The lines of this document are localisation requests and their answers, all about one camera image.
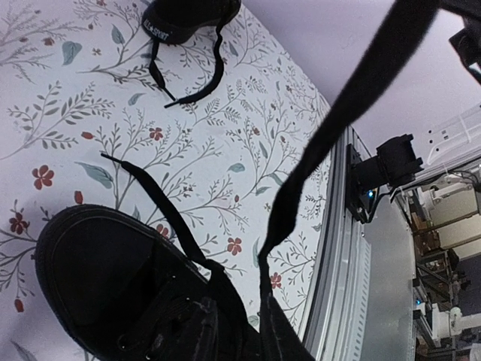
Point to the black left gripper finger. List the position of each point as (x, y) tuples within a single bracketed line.
[(395, 41)]

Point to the black canvas shoe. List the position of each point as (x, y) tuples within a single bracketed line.
[(176, 21), (124, 292)]

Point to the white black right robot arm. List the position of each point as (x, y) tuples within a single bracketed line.
[(395, 164)]

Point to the floral patterned table mat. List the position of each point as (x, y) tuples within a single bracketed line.
[(75, 84)]

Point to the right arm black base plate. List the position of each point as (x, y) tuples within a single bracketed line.
[(357, 184)]

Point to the aluminium front rail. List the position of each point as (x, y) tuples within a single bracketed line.
[(360, 299)]

